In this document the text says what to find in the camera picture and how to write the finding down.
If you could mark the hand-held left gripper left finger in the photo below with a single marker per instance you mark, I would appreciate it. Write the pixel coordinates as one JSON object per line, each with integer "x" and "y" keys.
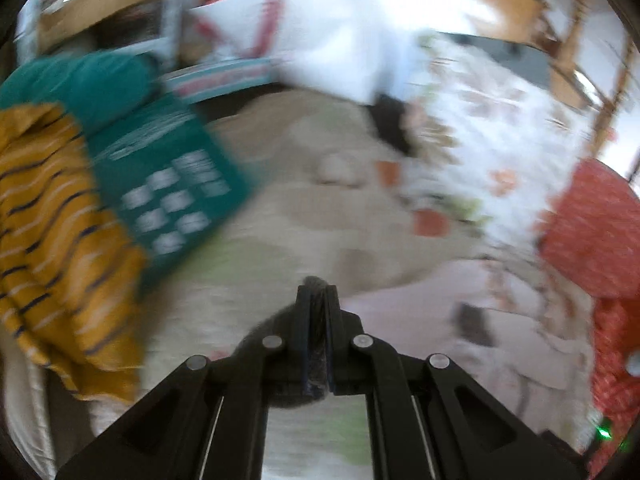
{"x": 302, "y": 340}

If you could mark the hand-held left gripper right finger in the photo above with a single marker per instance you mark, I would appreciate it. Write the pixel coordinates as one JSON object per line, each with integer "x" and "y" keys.
{"x": 330, "y": 340}

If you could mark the dark grey small garment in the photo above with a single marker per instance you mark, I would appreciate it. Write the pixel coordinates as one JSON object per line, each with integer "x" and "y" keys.
{"x": 255, "y": 329}

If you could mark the beige patterned blanket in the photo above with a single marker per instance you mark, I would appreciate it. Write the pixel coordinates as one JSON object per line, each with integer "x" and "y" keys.
{"x": 300, "y": 185}

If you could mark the red patterned garment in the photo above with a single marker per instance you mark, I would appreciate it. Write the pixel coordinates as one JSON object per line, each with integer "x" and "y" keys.
{"x": 595, "y": 240}

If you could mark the green printed garment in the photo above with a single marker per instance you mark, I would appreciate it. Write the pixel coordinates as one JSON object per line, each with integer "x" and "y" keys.
{"x": 165, "y": 170}

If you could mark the black cloth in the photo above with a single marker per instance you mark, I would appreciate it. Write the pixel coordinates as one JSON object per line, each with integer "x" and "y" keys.
{"x": 395, "y": 125}

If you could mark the yellow striped garment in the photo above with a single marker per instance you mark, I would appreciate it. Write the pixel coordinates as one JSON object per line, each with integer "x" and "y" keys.
{"x": 55, "y": 240}

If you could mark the white printed cloth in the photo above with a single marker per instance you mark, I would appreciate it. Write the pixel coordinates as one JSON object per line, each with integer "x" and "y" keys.
{"x": 500, "y": 125}

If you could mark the teal striped box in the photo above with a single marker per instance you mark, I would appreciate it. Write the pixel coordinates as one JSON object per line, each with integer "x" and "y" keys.
{"x": 220, "y": 77}

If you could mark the white bag with red print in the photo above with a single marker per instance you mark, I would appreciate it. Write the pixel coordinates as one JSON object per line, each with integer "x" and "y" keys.
{"x": 325, "y": 35}

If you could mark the grey hanging cloth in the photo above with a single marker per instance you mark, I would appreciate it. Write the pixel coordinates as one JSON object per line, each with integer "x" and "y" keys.
{"x": 172, "y": 15}

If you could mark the wooden furniture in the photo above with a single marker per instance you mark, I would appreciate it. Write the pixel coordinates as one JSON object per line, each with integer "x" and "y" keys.
{"x": 505, "y": 0}

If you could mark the cardboard box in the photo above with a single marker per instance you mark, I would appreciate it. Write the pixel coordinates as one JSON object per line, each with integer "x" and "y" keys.
{"x": 100, "y": 5}

